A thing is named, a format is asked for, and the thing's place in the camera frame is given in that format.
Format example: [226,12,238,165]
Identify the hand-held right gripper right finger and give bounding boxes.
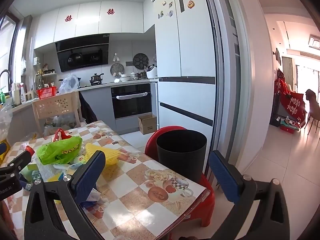
[209,150,290,240]

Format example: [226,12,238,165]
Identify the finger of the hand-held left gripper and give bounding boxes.
[0,142,11,161]
[0,150,32,180]

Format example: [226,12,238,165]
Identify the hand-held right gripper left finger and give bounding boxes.
[24,150,106,240]

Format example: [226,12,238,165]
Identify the blue plastic wrapper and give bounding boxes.
[81,187,105,213]

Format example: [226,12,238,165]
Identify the yellow ribbed plastic tray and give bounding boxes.
[84,142,122,168]

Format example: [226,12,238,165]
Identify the green plastic bag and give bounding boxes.
[37,135,83,165]

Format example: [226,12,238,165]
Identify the black trash bin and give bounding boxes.
[156,129,207,183]

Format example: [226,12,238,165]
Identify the large clear plastic bag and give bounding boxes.
[0,102,13,140]

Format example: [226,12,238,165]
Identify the red plastic stool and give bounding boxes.
[144,126,215,227]

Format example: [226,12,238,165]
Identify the pile of clear plastic bags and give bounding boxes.
[44,115,78,137]

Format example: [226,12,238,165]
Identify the white spray bottle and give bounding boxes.
[19,82,27,104]

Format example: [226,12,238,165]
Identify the beige plastic chair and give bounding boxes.
[32,91,83,135]

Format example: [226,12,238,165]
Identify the dark jacket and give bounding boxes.
[79,91,98,124]

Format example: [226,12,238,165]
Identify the red plastic basket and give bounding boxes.
[36,86,58,100]

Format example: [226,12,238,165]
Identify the kitchen faucet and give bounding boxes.
[0,69,13,92]

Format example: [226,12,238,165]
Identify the cardboard box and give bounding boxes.
[138,114,158,135]

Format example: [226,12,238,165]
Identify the black built-in oven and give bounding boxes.
[111,83,152,120]

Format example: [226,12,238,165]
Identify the large red printed bag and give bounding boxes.
[280,91,307,128]

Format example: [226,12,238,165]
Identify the black cooking pot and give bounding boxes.
[90,73,104,85]

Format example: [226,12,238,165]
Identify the dark dining chair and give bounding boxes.
[304,89,320,134]

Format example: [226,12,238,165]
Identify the black range hood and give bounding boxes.
[55,33,110,73]

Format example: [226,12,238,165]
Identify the white rice cooker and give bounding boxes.
[146,65,158,79]

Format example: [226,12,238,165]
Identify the white refrigerator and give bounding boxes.
[150,0,217,173]

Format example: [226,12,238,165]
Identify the white upper cabinets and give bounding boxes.
[34,0,155,50]

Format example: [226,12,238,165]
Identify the ceiling light fixture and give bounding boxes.
[309,34,320,49]

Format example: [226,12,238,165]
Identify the grey sliding door frame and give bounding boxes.
[200,0,252,180]

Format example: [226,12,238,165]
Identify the grey round wall plate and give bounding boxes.
[110,63,124,77]

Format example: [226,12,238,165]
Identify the dark round wall plate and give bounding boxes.
[132,53,150,69]

